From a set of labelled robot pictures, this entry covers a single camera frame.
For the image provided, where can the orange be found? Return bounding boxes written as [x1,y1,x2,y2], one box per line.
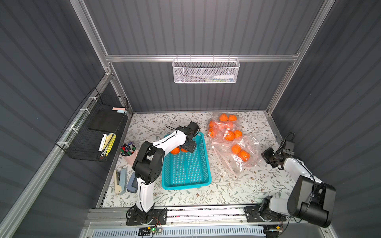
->
[171,147,181,155]
[219,114,229,122]
[231,144,242,155]

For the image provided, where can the clear zip-top bag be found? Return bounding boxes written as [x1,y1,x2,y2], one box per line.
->
[211,135,262,176]
[207,113,243,143]

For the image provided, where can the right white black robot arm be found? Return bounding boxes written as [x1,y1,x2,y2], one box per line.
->
[259,132,336,228]

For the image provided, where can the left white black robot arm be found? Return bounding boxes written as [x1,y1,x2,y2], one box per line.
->
[133,122,200,215]

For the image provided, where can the orange bag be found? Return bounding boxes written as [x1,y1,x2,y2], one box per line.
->
[228,114,238,122]
[224,131,236,141]

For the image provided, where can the teal plastic basket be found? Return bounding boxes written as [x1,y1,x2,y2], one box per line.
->
[162,132,212,190]

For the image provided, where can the pink pen cup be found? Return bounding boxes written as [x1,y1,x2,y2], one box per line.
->
[119,141,139,166]

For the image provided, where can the white pen in mesh basket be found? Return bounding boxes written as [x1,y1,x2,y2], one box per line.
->
[213,74,236,83]

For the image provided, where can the yellow marker in basket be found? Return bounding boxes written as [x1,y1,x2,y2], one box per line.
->
[102,133,117,157]

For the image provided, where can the pink sticky notes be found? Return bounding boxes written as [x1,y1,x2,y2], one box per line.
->
[112,107,126,114]

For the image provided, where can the black notebook in basket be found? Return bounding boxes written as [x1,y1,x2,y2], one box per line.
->
[88,110,124,132]

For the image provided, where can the white marker in basket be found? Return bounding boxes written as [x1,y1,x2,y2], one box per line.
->
[98,134,107,153]

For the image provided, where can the green led circuit board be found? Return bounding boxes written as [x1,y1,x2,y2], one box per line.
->
[138,227,163,237]

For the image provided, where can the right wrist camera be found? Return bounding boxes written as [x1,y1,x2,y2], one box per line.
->
[283,140,295,155]

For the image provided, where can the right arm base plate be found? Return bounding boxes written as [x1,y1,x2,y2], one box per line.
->
[244,205,287,223]

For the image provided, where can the white wire mesh basket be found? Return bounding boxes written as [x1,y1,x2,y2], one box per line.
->
[172,57,240,84]

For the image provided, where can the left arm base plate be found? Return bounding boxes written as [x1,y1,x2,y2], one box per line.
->
[126,206,168,226]

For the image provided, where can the black wire wall basket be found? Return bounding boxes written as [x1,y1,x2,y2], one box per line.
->
[56,88,129,162]

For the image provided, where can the aluminium linear rail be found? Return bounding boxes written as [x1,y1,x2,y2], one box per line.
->
[80,203,325,230]

